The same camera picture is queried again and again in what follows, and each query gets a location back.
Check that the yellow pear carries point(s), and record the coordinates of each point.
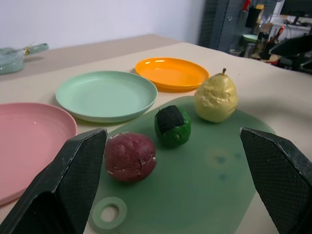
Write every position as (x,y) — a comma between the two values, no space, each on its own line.
(215,102)

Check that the green fruit with black patch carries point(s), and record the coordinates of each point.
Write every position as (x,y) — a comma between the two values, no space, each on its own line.
(179,131)

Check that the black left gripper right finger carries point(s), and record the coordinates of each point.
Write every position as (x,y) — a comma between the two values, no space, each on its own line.
(280,180)

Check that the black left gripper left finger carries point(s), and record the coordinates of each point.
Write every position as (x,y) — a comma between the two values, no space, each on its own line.
(48,195)

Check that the mint green plate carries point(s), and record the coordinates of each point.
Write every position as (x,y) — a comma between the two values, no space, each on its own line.
(107,97)

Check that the orange plate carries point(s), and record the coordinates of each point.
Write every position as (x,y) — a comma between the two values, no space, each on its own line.
(170,73)

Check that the green cutting board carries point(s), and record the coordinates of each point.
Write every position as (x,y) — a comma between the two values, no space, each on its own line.
(195,185)

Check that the dark red round fruit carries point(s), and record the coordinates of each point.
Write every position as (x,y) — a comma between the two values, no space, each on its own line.
(129,158)

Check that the small green bowl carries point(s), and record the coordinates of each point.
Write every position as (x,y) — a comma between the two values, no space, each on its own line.
(249,37)

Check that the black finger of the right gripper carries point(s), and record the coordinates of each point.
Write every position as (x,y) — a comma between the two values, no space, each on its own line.
(295,46)
(307,65)

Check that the pink plate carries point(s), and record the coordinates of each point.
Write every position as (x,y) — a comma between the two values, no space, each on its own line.
(29,146)

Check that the dark grey pegboard cabinet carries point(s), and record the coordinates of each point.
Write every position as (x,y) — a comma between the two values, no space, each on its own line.
(217,24)

